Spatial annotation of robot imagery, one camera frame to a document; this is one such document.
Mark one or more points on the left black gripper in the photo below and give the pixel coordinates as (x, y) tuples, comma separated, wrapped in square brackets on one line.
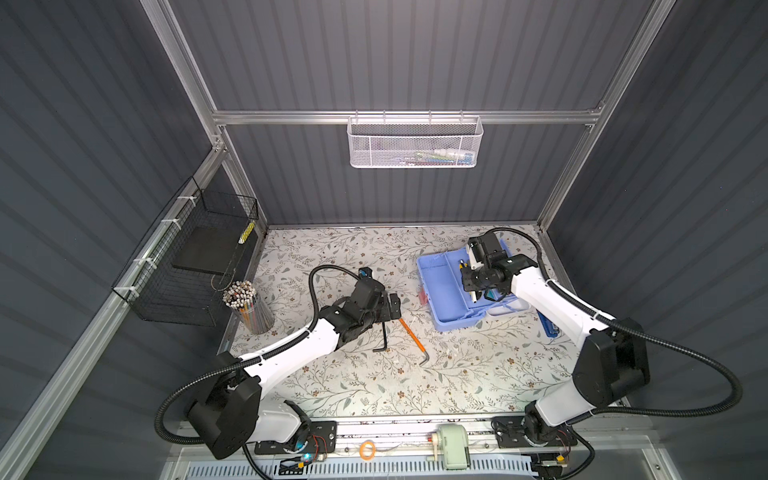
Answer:
[(385, 313)]

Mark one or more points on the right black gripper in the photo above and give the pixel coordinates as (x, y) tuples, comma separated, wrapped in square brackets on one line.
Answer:
[(467, 285)]

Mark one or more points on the orange pencil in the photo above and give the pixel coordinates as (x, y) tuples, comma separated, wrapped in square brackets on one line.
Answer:
[(412, 335)]

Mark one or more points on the white blue tool box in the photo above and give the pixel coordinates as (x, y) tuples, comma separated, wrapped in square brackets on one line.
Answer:
[(451, 306)]

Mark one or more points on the yellow black utility knife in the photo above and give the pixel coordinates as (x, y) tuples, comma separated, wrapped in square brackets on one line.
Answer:
[(493, 296)]

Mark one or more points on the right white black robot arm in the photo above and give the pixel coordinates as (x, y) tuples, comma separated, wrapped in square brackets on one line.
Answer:
[(612, 360)]

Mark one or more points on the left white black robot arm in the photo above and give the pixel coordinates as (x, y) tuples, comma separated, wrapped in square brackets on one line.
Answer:
[(226, 409)]

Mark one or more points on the black hex key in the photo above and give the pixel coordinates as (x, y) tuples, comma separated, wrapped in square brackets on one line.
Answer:
[(384, 343)]

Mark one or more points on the yellow green marker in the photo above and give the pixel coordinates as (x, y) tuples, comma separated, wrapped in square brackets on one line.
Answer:
[(246, 233)]

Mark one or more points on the mint green device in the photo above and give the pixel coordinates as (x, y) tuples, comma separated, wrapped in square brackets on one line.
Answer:
[(451, 444)]

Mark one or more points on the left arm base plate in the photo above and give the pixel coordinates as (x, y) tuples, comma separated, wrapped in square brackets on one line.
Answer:
[(311, 437)]

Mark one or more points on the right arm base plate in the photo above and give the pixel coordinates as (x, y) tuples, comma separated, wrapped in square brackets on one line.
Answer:
[(518, 431)]

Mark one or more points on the white wire wall basket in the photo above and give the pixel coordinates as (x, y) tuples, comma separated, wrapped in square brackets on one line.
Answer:
[(427, 141)]

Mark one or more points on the black wire side basket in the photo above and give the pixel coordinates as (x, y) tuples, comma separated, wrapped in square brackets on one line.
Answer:
[(190, 257)]

